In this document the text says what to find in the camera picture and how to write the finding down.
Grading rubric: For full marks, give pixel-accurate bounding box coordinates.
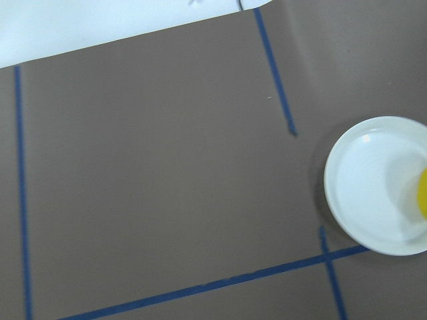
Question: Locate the brown paper table mat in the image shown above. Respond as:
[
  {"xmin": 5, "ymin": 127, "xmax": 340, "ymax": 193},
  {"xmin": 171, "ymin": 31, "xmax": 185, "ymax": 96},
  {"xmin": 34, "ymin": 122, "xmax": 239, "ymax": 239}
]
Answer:
[{"xmin": 1, "ymin": 1, "xmax": 426, "ymax": 319}]

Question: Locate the white round plate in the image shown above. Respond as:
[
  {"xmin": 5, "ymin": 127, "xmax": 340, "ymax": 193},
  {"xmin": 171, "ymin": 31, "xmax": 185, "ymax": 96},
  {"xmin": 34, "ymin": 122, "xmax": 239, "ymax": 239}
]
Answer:
[{"xmin": 324, "ymin": 116, "xmax": 426, "ymax": 256}]

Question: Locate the yellow lemon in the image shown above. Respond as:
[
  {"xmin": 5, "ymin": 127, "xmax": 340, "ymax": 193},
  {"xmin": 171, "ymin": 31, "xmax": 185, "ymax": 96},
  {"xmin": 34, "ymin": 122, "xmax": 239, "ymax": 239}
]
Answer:
[{"xmin": 416, "ymin": 169, "xmax": 427, "ymax": 219}]

